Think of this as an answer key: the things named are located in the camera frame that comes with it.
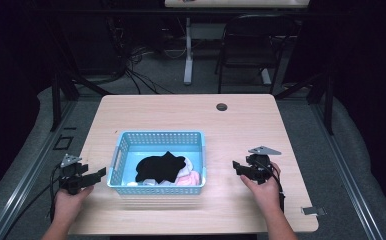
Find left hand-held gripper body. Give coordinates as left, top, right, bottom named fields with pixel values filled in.
left=58, top=153, right=91, bottom=196

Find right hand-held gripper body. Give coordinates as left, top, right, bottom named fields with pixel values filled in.
left=245, top=145, right=282, bottom=185

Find light blue plastic basket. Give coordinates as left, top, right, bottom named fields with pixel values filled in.
left=106, top=129, right=208, bottom=196

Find pink cloth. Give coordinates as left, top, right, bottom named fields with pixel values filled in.
left=174, top=170, right=201, bottom=187

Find black cloth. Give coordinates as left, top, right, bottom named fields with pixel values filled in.
left=134, top=150, right=187, bottom=185

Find person's right hand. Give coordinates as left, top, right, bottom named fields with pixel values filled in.
left=239, top=161, right=283, bottom=215

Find person's left hand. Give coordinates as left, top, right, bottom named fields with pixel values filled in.
left=53, top=185, right=95, bottom=225

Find white desk with legs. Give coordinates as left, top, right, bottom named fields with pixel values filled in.
left=163, top=0, right=311, bottom=87

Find black folding chair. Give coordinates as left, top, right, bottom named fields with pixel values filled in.
left=213, top=13, right=298, bottom=96

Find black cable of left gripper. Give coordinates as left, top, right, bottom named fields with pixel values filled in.
left=0, top=163, right=64, bottom=239

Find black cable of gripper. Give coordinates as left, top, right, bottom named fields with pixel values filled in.
left=0, top=163, right=64, bottom=239
left=254, top=159, right=286, bottom=214

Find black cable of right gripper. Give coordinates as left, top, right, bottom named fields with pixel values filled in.
left=254, top=159, right=286, bottom=214

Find aluminium floor rail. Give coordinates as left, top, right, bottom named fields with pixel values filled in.
left=310, top=99, right=386, bottom=240
left=0, top=99, right=79, bottom=240

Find grey metal bracket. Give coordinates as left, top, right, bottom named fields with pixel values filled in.
left=300, top=205, right=328, bottom=217

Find black metal frame post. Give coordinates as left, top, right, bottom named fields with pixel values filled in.
left=323, top=69, right=335, bottom=136
left=49, top=70, right=63, bottom=132

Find bundle of floor cables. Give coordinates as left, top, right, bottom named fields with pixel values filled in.
left=112, top=19, right=189, bottom=96

